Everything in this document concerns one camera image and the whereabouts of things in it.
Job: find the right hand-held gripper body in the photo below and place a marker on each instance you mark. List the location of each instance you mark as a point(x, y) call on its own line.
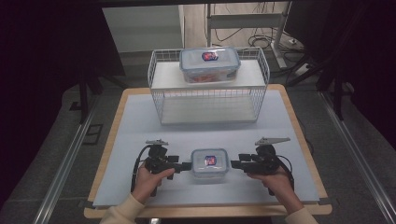
point(264, 161)

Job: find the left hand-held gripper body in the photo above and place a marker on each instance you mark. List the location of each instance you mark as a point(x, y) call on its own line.
point(157, 158)

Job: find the small square clear plastic container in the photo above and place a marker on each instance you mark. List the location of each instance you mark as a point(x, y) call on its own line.
point(210, 165)

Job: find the large rectangular clear plastic container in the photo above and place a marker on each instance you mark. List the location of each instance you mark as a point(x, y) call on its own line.
point(209, 67)

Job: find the person's left hand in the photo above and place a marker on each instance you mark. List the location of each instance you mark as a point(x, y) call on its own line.
point(146, 183)

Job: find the person's right hand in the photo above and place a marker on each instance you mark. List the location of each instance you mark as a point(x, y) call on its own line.
point(280, 186)

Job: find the light blue table mat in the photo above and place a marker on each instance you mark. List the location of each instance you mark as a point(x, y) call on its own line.
point(140, 133)

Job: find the wooden table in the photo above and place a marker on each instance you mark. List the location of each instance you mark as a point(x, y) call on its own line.
point(218, 212)

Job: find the black stand leg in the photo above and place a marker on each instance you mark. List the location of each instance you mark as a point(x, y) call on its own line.
point(83, 96)

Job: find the white panel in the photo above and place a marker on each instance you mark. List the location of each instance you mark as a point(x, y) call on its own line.
point(141, 28)

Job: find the white metal stand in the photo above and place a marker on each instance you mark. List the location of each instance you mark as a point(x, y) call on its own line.
point(243, 20)

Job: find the black curtain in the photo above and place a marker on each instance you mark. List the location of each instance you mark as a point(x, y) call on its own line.
point(358, 46)
point(46, 62)

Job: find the aluminium floor rail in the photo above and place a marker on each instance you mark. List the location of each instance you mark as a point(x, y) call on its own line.
point(358, 149)
point(65, 168)

